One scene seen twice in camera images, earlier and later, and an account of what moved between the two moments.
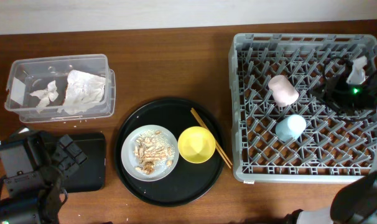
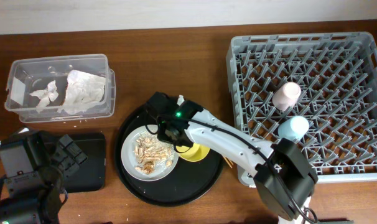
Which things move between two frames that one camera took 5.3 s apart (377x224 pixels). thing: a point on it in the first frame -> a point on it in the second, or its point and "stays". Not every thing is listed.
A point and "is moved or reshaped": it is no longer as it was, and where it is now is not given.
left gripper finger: x=68 y=154 stays
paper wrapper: x=50 y=93 stays
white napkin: x=83 y=89 stays
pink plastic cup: x=283 y=93 is moved or reshaped
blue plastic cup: x=290 y=127 stays
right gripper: x=330 y=94 -> x=163 y=134
